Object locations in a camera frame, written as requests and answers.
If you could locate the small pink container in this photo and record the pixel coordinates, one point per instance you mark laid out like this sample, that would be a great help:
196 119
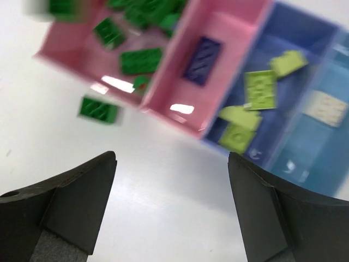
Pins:
182 103

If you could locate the large pink container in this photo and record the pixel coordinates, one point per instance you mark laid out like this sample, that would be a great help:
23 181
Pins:
74 46

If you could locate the light blue container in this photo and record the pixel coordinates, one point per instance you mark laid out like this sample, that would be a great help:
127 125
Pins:
312 154

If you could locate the green lego brick top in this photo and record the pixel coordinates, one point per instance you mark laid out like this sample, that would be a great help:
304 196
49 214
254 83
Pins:
109 34

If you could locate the green L-shaped lego brick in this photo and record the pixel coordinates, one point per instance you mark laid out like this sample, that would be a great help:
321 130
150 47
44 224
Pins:
169 23

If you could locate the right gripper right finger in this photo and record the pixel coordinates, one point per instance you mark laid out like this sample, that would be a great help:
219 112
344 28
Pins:
281 221

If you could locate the purple blue container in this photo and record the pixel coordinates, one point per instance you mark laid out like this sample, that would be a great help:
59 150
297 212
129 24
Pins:
285 28

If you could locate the beige lego brick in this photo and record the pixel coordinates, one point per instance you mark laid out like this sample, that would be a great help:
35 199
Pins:
326 108

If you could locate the green lego brick bottom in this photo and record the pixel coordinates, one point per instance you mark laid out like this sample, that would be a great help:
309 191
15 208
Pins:
141 61

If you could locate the purple lego brick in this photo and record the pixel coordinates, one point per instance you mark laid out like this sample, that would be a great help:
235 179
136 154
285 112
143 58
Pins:
202 61

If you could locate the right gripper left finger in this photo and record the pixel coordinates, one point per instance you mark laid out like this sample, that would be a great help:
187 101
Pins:
58 219

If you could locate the pale yellow lego brick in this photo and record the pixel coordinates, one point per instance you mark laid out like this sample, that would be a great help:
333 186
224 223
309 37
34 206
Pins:
241 128

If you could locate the lime lego brick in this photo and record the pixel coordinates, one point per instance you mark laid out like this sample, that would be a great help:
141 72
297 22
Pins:
260 90

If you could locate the lime lego in container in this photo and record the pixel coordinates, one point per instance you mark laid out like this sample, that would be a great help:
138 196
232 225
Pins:
289 62

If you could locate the small green lego brick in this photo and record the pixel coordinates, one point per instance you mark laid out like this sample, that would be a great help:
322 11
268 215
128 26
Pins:
66 10

